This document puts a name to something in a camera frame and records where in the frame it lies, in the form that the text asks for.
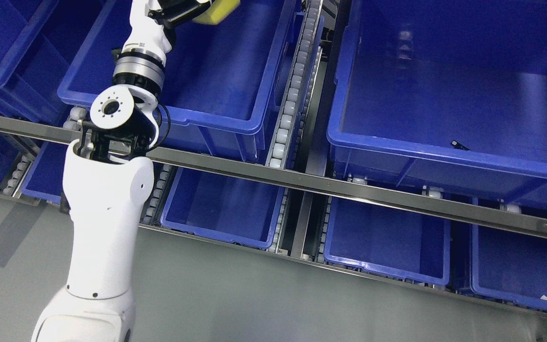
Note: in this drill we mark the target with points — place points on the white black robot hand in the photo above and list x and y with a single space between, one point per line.
153 21

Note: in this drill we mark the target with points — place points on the yellow foam block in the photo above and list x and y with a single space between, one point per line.
217 12

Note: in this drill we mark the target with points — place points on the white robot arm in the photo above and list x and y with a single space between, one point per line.
106 181

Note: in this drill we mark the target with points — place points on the blue bin lower middle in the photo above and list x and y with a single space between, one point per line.
223 83

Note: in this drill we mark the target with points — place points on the steel shelf rack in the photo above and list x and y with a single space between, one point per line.
92 71

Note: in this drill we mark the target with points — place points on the blue bin lower left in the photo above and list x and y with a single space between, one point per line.
38 41

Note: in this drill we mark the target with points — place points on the blue bin bottom row left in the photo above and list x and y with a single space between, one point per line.
44 178

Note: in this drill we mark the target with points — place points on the blue bin row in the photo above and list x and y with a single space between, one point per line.
388 242
226 209
44 178

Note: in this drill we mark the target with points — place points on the blue bin bottom row centre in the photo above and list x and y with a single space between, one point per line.
226 209

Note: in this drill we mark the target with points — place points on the blue bin lower right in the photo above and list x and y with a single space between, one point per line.
449 94

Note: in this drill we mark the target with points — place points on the blue bin bottom row right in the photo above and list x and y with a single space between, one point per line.
388 242

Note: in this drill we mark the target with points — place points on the blue bin bottom far right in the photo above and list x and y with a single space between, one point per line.
508 266

